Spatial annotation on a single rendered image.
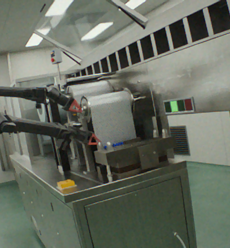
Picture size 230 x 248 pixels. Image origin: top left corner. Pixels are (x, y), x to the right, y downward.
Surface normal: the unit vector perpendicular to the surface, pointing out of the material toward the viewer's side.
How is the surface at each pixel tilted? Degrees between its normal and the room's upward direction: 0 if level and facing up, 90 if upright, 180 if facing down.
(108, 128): 90
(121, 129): 90
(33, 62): 90
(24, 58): 90
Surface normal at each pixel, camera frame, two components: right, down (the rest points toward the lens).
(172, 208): 0.39, -0.02
